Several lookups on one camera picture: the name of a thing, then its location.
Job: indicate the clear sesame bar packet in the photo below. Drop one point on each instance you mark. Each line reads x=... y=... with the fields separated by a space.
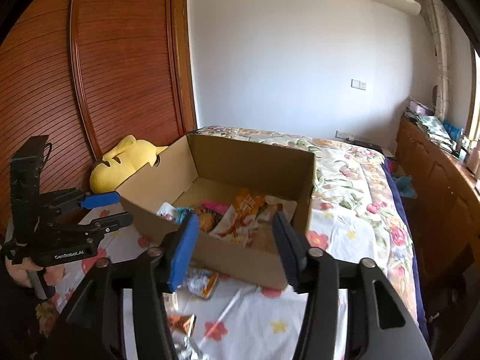
x=262 y=238

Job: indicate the blue bottles pack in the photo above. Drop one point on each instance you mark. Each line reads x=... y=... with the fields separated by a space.
x=453 y=129

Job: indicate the dark red snack packet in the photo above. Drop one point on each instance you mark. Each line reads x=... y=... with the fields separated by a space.
x=182 y=323

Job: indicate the brown cardboard box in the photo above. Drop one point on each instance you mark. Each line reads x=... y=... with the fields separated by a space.
x=232 y=258

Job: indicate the wooden slatted wardrobe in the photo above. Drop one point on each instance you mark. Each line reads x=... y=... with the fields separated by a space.
x=112 y=63

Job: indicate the round hand fan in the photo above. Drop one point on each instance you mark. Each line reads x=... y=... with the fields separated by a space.
x=435 y=95

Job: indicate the white chicken feet packet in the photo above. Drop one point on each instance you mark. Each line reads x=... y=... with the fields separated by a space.
x=232 y=228

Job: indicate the patterned white curtain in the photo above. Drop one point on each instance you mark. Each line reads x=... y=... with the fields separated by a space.
x=438 y=52

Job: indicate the long wooden cabinet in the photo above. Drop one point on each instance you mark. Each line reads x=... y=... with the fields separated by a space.
x=431 y=195

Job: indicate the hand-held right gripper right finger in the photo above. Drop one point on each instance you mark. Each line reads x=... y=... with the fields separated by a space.
x=290 y=255

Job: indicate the white wall outlet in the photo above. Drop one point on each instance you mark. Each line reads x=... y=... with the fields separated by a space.
x=344 y=134

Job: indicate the floral bedsheet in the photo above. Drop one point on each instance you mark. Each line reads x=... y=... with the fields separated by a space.
x=356 y=213

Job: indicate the golden round bun packet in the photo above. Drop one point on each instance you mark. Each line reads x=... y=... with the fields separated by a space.
x=207 y=223

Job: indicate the dark blue blanket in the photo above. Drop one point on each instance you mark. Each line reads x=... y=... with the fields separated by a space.
x=407 y=240

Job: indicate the teal snack packet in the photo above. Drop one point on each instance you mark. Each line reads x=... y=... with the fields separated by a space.
x=184 y=213

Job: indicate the white wall switch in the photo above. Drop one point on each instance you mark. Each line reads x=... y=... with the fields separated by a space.
x=359 y=84

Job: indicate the brown snack packet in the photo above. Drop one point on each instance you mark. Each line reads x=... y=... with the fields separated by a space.
x=279 y=208

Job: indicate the stack of magazines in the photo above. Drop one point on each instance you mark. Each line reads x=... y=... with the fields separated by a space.
x=427 y=123

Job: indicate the yellow plush toy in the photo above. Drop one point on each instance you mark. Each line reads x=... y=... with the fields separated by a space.
x=123 y=161

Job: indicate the teal cloth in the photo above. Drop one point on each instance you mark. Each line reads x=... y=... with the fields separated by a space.
x=404 y=186

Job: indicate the orange-edged snack packet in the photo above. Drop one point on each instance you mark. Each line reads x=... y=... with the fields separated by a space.
x=200 y=283

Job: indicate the silver snack packet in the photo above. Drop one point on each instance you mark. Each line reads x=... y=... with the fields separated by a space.
x=189 y=348

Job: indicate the small silver printed packet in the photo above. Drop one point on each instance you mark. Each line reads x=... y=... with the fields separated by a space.
x=167 y=212

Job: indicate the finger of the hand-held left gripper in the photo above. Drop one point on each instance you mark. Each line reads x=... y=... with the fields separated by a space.
x=99 y=200
x=112 y=223

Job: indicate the pink snack packet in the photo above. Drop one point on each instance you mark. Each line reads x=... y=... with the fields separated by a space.
x=213 y=207

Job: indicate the person's left hand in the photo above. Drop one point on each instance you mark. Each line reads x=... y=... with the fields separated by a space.
x=17 y=275

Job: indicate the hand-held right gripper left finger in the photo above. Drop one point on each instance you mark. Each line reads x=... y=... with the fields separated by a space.
x=183 y=255

